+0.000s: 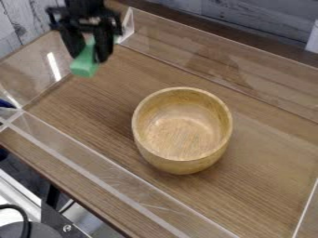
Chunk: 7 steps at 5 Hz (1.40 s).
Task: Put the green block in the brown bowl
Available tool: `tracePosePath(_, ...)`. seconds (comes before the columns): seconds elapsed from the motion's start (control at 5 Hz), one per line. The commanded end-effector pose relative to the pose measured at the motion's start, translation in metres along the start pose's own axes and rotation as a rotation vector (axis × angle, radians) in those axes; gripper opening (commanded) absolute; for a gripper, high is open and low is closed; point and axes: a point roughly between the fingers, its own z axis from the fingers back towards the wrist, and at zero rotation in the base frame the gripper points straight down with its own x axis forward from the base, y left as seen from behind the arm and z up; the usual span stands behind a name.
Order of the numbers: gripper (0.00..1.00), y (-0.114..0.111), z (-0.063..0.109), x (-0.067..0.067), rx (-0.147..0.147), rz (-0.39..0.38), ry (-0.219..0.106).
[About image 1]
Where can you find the blue object at left edge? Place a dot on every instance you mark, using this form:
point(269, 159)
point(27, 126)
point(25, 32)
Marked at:
point(5, 104)

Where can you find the brown wooden bowl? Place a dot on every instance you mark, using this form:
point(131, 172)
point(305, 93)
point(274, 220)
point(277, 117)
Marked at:
point(182, 127)

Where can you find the clear acrylic enclosure wall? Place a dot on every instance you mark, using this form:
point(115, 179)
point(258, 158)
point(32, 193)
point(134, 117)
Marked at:
point(69, 129)

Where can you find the black metal bracket with screw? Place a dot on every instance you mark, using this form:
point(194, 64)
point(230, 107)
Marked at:
point(60, 223)

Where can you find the green rectangular block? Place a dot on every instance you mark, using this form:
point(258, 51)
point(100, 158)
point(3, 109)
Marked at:
point(84, 65)

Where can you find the black table leg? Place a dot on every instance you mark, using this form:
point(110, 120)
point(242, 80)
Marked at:
point(52, 196)

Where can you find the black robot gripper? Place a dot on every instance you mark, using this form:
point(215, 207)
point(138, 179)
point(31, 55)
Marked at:
point(83, 16)

